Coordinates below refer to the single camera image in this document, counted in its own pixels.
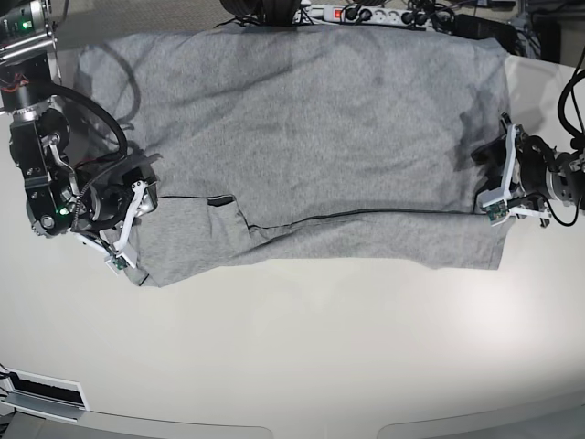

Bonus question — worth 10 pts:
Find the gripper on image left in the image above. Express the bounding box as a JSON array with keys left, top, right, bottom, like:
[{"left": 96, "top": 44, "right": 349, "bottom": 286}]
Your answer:
[{"left": 72, "top": 153, "right": 158, "bottom": 256}]

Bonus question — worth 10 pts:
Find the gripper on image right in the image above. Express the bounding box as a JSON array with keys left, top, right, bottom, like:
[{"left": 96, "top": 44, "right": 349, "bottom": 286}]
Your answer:
[{"left": 471, "top": 112, "right": 555, "bottom": 228}]

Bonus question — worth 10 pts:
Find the grey t-shirt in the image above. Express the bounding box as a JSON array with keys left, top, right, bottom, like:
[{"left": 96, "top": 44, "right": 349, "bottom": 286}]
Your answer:
[{"left": 74, "top": 26, "right": 509, "bottom": 287}]

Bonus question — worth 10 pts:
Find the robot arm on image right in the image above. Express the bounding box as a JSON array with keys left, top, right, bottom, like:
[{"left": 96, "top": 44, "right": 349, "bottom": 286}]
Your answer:
[{"left": 471, "top": 70, "right": 584, "bottom": 228}]

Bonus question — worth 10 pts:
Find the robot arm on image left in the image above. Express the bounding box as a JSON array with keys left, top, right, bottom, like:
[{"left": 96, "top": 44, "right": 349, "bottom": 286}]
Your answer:
[{"left": 1, "top": 1, "right": 157, "bottom": 270}]

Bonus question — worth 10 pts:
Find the black power adapter box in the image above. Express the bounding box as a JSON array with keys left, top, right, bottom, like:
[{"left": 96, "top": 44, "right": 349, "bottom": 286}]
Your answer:
[{"left": 452, "top": 14, "right": 518, "bottom": 54}]

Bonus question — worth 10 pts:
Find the white power strip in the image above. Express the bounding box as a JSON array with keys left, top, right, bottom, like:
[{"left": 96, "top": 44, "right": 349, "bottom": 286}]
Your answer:
[{"left": 293, "top": 2, "right": 433, "bottom": 31}]

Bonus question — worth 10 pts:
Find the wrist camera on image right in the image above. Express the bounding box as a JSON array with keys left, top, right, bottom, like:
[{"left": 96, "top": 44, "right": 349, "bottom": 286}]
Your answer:
[{"left": 477, "top": 194, "right": 510, "bottom": 227}]

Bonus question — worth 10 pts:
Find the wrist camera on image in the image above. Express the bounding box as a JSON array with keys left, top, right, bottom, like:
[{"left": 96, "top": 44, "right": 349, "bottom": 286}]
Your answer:
[
  {"left": 477, "top": 194, "right": 510, "bottom": 227},
  {"left": 104, "top": 248, "right": 138, "bottom": 275}
]

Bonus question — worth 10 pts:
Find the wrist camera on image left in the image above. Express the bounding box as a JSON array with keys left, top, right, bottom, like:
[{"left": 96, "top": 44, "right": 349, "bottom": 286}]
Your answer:
[{"left": 104, "top": 248, "right": 138, "bottom": 275}]

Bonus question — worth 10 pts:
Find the table cable grommet box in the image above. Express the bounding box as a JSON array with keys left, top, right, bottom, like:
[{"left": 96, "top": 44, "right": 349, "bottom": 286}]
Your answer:
[{"left": 1, "top": 367, "right": 90, "bottom": 423}]

